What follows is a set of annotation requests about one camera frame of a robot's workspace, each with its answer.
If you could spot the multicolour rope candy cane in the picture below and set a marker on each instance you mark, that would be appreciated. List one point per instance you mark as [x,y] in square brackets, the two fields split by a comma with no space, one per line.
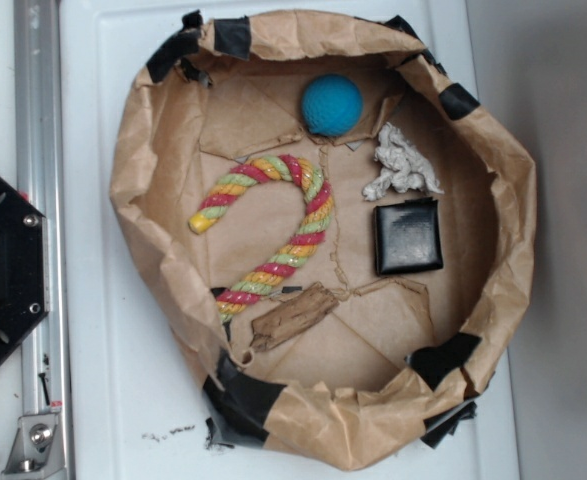
[303,244]

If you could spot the black square pad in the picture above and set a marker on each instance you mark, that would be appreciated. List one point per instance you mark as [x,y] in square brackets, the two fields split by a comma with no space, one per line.
[407,237]

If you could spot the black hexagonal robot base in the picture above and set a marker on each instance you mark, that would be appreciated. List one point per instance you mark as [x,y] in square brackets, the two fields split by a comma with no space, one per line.
[22,272]

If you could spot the blue textured ball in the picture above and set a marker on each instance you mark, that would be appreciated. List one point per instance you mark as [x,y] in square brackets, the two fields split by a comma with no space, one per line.
[331,105]

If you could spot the metal corner bracket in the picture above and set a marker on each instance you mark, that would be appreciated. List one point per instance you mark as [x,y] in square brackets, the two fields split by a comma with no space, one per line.
[37,450]

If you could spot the aluminium extrusion rail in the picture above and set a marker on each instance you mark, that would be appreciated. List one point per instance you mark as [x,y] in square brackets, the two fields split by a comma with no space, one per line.
[46,378]

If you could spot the crumpled white paper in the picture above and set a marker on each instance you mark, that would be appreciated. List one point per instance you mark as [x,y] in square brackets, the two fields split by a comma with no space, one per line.
[403,167]

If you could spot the brown paper bag bin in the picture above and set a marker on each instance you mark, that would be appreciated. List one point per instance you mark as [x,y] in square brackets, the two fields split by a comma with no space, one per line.
[399,351]

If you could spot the brown wood piece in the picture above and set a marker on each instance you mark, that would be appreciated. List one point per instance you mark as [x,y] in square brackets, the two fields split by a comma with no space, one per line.
[292,317]

